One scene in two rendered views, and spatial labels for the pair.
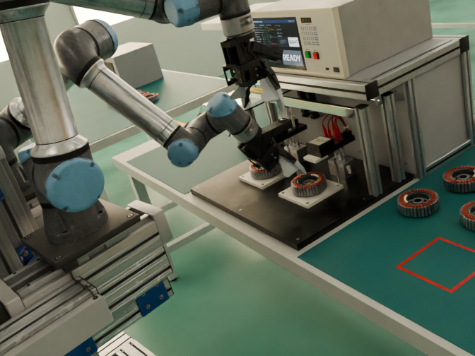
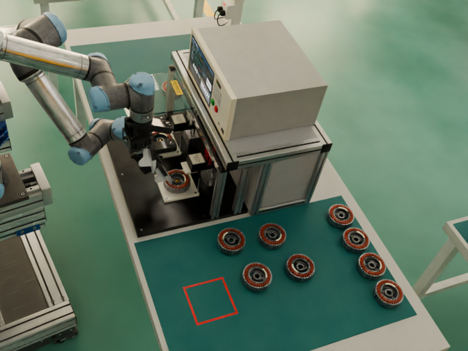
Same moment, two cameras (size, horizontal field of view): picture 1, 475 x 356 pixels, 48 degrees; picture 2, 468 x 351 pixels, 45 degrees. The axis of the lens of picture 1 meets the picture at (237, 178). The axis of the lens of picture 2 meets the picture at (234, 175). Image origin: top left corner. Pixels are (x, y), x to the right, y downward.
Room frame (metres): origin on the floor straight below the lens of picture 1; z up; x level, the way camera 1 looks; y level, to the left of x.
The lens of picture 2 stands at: (0.00, -0.34, 2.57)
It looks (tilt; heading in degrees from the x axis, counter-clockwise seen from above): 47 degrees down; 356
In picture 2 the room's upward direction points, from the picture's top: 12 degrees clockwise
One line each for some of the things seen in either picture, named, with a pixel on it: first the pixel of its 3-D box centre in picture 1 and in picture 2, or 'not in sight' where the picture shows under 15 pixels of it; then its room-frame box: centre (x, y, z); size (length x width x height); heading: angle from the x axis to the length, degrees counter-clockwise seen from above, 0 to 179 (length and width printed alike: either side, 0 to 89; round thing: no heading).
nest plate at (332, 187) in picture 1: (309, 191); (176, 184); (1.54, -0.21, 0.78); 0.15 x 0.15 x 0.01; 27
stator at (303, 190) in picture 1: (308, 184); (177, 181); (1.54, -0.21, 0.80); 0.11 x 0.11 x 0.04
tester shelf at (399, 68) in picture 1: (340, 61); (246, 99); (1.79, -0.45, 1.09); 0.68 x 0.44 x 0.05; 27
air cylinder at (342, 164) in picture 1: (341, 166); (209, 175); (1.61, -0.34, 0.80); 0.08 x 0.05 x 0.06; 27
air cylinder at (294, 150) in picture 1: (296, 152); (191, 136); (1.82, -0.23, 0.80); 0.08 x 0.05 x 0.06; 27
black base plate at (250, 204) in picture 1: (291, 184); (170, 166); (1.66, -0.17, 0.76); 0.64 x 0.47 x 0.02; 27
